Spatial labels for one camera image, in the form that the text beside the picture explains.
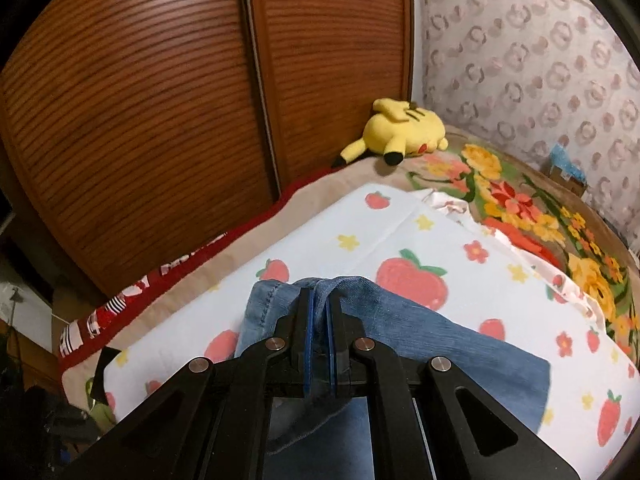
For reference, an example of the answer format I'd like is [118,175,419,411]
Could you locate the circle patterned sheer curtain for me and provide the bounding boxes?
[415,0,640,256]

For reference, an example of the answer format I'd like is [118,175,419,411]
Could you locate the white strawberry print blanket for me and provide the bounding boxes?
[102,182,640,480]

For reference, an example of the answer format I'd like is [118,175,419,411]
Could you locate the yellow plush toy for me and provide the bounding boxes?
[340,97,449,167]

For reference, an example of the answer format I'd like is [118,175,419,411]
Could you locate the cardboard box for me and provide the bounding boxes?
[549,162,587,198]

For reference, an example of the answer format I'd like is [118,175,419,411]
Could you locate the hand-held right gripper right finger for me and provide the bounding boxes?
[326,296,582,480]

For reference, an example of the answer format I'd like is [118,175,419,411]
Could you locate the floral blanket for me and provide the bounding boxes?
[405,142,640,356]

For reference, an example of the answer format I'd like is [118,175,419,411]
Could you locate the beige bed sheet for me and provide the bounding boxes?
[60,130,631,396]

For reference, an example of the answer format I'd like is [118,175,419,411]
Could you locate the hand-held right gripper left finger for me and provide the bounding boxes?
[60,289,317,480]

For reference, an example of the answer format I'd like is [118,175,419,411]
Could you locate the blue denim pants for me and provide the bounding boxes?
[234,275,552,480]

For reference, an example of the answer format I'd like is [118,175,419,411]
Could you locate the red printed cloth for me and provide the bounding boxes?
[57,167,351,358]

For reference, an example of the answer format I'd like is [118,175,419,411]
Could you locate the blue plastic bag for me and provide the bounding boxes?
[549,141,588,181]

